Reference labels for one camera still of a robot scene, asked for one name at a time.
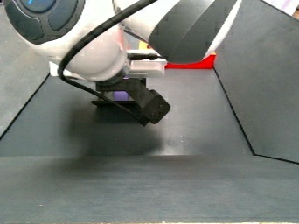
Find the purple rectangle block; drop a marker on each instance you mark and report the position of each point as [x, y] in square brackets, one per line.
[120, 96]

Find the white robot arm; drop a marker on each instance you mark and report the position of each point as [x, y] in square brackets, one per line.
[183, 29]

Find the red peg board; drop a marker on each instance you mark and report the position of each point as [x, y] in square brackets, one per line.
[204, 64]

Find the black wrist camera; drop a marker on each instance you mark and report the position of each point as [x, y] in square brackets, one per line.
[145, 103]

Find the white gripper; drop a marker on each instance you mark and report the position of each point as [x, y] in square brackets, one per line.
[131, 63]

